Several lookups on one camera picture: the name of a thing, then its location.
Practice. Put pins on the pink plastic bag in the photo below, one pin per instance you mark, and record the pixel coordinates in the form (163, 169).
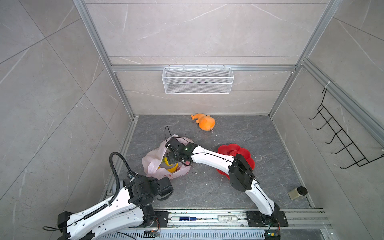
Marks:
(154, 166)

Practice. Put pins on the yellow fake banana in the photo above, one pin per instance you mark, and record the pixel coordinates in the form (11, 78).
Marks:
(173, 168)

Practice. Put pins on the orange toy fruit with loop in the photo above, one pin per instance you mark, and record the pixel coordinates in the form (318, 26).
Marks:
(205, 122)

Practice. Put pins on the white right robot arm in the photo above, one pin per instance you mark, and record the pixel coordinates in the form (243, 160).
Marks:
(236, 167)

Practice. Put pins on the white wire mesh basket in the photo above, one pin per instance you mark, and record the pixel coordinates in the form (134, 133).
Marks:
(197, 80)

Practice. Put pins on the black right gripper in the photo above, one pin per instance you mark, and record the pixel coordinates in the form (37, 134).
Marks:
(170, 159)

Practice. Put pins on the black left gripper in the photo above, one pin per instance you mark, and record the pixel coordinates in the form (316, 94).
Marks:
(154, 180)

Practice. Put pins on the red flower-shaped plate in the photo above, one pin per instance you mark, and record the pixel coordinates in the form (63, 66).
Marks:
(233, 150)

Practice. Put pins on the blue marker pen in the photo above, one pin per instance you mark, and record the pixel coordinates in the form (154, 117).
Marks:
(187, 219)

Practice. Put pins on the black wire hook rack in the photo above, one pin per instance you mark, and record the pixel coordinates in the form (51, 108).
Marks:
(339, 133)

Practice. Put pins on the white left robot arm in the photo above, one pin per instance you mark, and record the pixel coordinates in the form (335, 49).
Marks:
(132, 207)

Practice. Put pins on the white tube on rail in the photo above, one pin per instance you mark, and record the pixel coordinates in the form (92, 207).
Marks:
(229, 218)

